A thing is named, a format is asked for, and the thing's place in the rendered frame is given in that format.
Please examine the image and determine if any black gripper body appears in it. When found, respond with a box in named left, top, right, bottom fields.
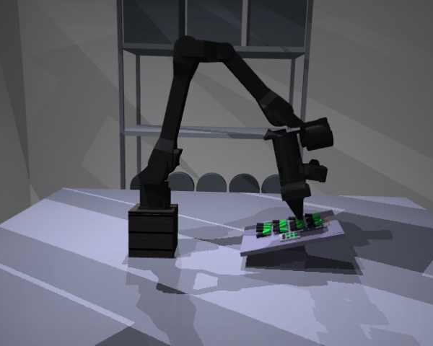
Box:
left=276, top=153, right=312, bottom=201

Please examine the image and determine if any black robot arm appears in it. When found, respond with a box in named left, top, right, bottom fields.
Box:
left=138, top=35, right=333, bottom=210

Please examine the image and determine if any grey switch panel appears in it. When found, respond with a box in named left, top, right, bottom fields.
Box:
left=240, top=210, right=346, bottom=270

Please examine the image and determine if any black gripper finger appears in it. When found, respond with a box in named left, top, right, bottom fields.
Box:
left=286, top=198, right=304, bottom=221

